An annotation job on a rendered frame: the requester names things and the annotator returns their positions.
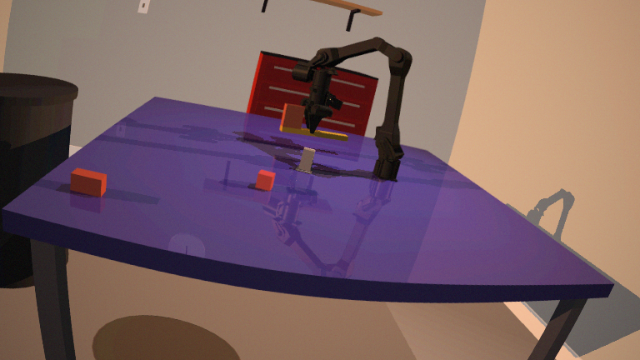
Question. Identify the red-orange rectangular block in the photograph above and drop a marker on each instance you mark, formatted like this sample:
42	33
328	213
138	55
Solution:
89	182

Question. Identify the red cube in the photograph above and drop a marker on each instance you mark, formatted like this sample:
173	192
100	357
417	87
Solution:
265	180

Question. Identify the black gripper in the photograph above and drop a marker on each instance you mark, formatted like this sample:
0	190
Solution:
315	109

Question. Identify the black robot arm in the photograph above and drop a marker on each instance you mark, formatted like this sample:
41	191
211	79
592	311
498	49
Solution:
388	135

